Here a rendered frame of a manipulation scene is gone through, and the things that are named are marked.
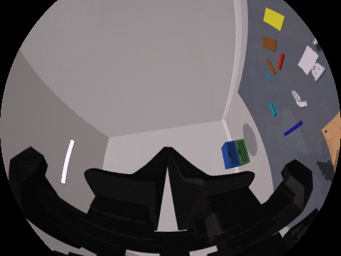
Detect dark blue long thin bar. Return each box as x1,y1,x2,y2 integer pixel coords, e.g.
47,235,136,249
285,120,303,136

